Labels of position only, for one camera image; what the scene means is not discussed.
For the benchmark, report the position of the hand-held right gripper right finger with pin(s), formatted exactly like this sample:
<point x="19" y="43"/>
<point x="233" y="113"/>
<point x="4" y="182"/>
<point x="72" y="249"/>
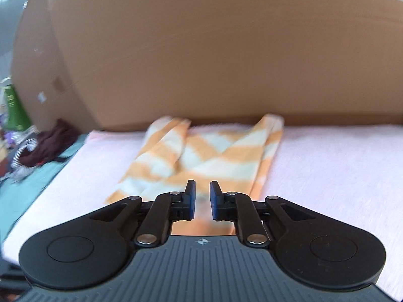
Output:
<point x="214" y="201"/>

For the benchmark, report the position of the dark brown cloth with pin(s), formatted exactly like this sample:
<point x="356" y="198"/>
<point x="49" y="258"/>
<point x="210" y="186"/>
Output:
<point x="53" y="144"/>

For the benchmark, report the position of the cardboard box with brown patch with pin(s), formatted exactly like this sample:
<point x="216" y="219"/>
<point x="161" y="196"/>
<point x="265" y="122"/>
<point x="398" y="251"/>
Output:
<point x="37" y="69"/>

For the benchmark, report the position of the teal cloth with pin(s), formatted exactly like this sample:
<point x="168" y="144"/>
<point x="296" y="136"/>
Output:
<point x="25" y="195"/>

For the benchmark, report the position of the orange white striped shirt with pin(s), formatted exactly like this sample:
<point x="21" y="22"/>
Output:
<point x="214" y="157"/>

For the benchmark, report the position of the green bottle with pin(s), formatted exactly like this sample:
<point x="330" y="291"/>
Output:
<point x="17" y="113"/>

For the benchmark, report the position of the black white striped cloth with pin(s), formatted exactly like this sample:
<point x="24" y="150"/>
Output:
<point x="22" y="163"/>

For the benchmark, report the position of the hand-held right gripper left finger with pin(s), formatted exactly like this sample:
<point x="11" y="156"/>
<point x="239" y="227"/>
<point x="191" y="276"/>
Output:
<point x="192" y="201"/>

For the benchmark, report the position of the large labelled cardboard box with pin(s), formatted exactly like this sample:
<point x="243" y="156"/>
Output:
<point x="220" y="53"/>

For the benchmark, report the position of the pink fleece blanket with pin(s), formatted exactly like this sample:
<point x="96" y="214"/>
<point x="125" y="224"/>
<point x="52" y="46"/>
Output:
<point x="330" y="163"/>

